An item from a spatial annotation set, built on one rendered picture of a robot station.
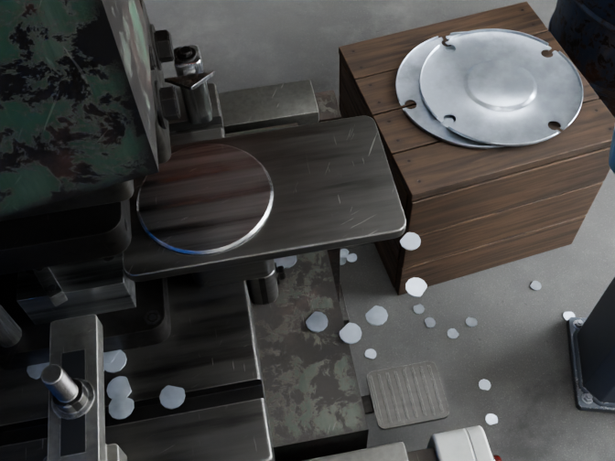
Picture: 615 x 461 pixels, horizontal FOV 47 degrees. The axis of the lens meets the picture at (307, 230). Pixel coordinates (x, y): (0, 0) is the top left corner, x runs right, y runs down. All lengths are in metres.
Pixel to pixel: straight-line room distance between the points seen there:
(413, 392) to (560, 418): 0.33
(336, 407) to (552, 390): 0.81
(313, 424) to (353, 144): 0.27
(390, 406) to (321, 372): 0.51
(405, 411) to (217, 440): 0.62
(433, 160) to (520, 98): 0.21
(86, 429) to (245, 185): 0.25
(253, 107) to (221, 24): 1.14
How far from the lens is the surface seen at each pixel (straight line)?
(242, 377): 0.65
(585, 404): 1.44
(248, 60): 1.92
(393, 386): 1.23
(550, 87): 1.38
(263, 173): 0.66
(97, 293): 0.64
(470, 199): 1.27
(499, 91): 1.35
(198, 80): 0.75
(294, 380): 0.71
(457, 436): 0.72
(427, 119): 1.30
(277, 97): 0.92
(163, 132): 0.52
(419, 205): 1.22
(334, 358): 0.72
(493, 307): 1.50
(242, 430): 0.63
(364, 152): 0.68
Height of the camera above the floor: 1.30
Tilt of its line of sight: 56 degrees down
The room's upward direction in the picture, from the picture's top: 3 degrees counter-clockwise
